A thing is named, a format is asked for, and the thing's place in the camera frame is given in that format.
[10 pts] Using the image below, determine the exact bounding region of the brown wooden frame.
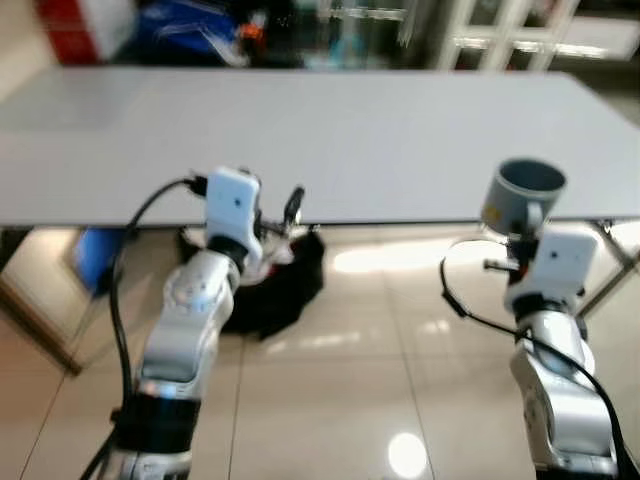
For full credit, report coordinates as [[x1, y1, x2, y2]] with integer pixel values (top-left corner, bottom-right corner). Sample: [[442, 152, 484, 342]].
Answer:
[[0, 228, 86, 376]]

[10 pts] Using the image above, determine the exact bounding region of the blue fabric bag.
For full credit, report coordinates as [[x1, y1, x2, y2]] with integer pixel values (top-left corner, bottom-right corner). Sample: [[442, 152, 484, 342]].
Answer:
[[135, 0, 251, 66]]

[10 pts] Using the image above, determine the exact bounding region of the blue container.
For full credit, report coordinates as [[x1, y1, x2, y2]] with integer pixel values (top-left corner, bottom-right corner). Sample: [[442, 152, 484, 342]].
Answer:
[[72, 228, 131, 296]]

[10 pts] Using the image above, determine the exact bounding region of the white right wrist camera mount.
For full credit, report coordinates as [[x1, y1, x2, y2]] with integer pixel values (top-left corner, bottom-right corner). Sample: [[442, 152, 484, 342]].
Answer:
[[505, 225, 599, 311]]

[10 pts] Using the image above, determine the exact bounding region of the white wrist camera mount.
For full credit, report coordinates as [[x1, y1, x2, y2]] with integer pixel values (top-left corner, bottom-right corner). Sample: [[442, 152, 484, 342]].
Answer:
[[505, 225, 599, 311], [203, 165, 266, 266]]

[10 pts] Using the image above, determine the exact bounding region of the metal table leg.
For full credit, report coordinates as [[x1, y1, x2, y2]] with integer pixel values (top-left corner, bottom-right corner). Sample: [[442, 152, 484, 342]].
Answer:
[[585, 220, 640, 301]]

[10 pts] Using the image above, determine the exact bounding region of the grey-blue cup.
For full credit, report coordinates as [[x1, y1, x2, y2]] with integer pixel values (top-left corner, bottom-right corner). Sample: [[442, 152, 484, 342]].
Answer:
[[482, 158, 568, 239]]

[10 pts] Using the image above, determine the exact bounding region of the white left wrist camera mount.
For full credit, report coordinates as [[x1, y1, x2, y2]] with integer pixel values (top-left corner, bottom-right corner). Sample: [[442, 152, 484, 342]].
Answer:
[[203, 165, 266, 266]]

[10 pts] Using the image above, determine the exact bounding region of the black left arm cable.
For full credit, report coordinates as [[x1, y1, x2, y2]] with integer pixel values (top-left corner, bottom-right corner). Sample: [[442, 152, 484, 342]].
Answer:
[[80, 175, 208, 480]]

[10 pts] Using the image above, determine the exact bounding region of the orange and black device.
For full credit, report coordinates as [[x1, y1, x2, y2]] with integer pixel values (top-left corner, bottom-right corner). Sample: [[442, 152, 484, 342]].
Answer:
[[238, 15, 266, 46]]

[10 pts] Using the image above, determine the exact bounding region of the red and white cardboard box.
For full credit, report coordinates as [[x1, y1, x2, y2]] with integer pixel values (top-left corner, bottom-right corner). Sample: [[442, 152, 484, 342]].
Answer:
[[35, 0, 136, 63]]

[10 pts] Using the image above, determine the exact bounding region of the white cloth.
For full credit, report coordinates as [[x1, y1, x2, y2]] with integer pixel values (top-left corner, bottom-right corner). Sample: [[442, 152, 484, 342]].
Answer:
[[262, 228, 301, 266]]

